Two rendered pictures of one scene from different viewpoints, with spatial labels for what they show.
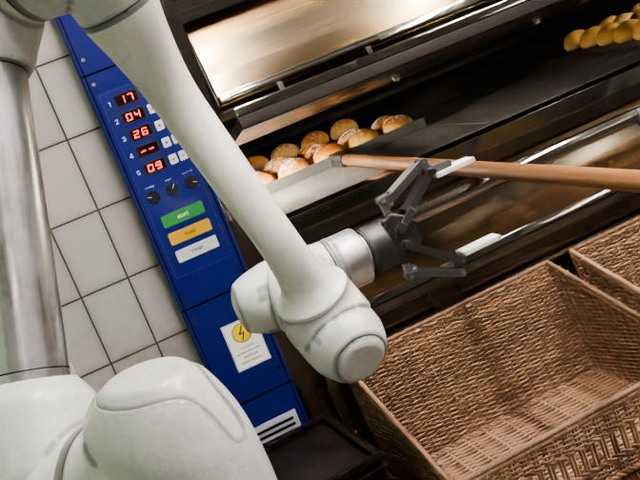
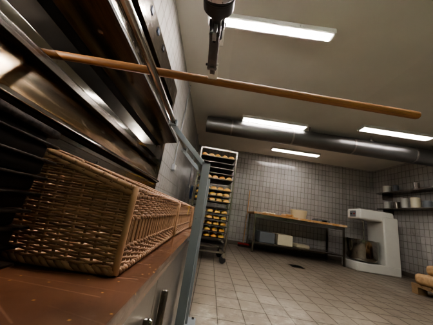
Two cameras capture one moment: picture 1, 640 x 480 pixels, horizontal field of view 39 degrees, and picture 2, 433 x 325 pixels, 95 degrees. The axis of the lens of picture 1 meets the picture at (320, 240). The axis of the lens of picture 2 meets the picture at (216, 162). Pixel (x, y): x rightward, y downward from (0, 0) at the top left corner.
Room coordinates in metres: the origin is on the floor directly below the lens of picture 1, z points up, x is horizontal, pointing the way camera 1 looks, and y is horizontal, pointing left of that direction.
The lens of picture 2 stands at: (1.20, 0.27, 0.71)
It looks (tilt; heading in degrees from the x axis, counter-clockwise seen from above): 14 degrees up; 284
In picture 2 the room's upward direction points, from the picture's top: 9 degrees clockwise
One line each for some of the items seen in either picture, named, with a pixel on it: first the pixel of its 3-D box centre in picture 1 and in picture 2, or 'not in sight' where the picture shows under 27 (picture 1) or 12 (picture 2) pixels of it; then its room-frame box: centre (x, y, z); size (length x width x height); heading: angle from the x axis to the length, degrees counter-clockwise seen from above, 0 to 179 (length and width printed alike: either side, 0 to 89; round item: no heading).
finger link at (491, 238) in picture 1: (478, 244); (212, 70); (1.38, -0.23, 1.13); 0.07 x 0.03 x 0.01; 104
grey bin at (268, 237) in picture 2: not in sight; (264, 236); (1.02, -5.09, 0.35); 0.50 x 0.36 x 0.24; 103
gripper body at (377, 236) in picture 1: (390, 241); (218, 11); (1.34, -0.10, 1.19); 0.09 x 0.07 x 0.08; 104
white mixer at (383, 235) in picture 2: not in sight; (368, 239); (-1.30, -5.23, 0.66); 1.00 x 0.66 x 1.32; 13
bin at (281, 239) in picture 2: not in sight; (281, 238); (0.61, -5.19, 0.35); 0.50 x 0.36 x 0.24; 105
